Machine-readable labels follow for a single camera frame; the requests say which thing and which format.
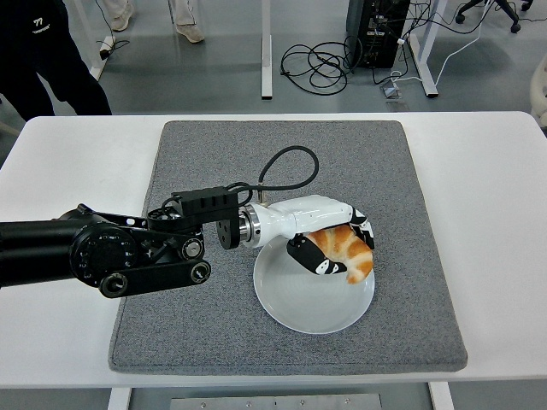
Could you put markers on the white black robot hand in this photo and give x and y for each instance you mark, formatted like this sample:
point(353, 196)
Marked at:
point(307, 213)

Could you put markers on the golden croissant bread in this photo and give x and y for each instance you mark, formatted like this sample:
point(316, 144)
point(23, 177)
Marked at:
point(354, 256)

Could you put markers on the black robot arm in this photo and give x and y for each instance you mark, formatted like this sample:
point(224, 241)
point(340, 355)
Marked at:
point(107, 247)

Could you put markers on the pale grey round plate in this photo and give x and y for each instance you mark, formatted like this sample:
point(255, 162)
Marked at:
point(307, 303)

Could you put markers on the grey metal plate with screws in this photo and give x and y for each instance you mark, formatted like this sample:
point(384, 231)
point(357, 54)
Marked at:
point(273, 402)

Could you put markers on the metal floor socket box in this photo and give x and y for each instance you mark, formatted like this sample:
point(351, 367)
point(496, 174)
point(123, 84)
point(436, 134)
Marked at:
point(391, 92)

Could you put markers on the grey fabric mat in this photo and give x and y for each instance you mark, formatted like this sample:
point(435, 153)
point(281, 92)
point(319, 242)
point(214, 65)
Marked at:
point(213, 333)

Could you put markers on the white desk leg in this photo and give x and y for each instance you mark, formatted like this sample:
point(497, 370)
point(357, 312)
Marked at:
point(266, 64)
point(95, 60)
point(427, 77)

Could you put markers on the black computer tower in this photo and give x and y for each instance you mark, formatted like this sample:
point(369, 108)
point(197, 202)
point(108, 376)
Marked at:
point(380, 34)

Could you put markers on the person in light trousers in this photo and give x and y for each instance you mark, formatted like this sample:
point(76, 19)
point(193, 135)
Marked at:
point(190, 32)

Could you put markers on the white table leg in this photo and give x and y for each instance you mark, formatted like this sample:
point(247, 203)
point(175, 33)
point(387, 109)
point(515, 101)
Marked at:
point(118, 400)
point(441, 398)

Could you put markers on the white power strip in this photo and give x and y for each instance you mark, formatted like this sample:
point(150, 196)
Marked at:
point(107, 46)

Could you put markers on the black office chair base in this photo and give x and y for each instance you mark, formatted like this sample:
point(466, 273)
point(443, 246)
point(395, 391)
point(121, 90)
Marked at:
point(515, 25)

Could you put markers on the person in black clothing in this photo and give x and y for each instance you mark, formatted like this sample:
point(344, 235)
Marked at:
point(42, 64)

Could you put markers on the white curved frame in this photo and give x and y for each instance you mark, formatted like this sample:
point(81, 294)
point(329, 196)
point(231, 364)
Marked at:
point(537, 89)

